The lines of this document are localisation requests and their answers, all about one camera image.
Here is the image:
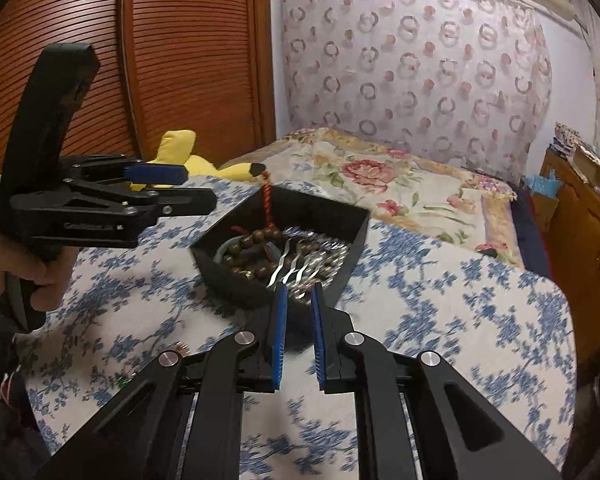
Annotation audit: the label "brown cardboard box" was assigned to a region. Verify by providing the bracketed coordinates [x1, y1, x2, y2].
[530, 192, 561, 231]

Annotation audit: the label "yellow plush toy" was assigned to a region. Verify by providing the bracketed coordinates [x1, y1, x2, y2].
[145, 130, 268, 193]

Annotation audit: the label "blue floral tablecloth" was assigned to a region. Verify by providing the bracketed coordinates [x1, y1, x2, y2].
[17, 175, 578, 480]

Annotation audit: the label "wooden sideboard cabinet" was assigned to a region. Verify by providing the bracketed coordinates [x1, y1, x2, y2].
[540, 145, 600, 361]

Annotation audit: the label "brown slatted wardrobe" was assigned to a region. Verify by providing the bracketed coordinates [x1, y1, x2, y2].
[0, 0, 278, 196]

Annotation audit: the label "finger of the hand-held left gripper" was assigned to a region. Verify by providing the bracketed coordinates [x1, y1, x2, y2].
[62, 180, 218, 226]
[60, 155, 188, 193]

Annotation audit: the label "dark small bead bracelet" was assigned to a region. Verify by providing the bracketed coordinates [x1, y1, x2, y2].
[227, 257, 271, 283]

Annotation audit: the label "blue plastic bag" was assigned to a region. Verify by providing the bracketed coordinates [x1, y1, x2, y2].
[522, 170, 561, 198]

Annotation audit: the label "floral bed blanket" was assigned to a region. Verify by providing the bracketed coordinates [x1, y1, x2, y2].
[217, 127, 526, 268]

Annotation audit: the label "person's left hand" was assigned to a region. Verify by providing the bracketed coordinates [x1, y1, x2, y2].
[0, 232, 78, 321]

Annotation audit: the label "circle patterned sheer curtain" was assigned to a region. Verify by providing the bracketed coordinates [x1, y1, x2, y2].
[275, 0, 553, 183]

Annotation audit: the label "patterned fabric stack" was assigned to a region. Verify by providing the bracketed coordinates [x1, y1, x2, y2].
[550, 122, 600, 161]

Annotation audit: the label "white pearl necklace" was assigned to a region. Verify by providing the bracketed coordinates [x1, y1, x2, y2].
[280, 227, 351, 306]

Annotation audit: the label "black storage box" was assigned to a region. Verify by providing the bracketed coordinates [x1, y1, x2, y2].
[190, 187, 371, 356]

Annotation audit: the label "flat cardboard box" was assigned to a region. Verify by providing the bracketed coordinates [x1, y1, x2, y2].
[570, 147, 600, 190]

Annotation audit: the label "red braided cord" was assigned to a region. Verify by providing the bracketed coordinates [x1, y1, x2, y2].
[230, 170, 276, 241]

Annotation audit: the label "silver wavy hairpin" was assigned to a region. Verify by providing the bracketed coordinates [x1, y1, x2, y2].
[267, 240, 331, 291]

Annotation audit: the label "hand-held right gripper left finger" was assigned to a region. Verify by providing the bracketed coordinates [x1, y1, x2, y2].
[35, 284, 288, 480]

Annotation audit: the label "brown wooden bead bracelet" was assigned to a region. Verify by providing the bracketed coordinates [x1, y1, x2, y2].
[225, 230, 287, 266]

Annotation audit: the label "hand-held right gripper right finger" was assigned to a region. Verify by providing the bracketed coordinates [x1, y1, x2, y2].
[311, 282, 563, 480]

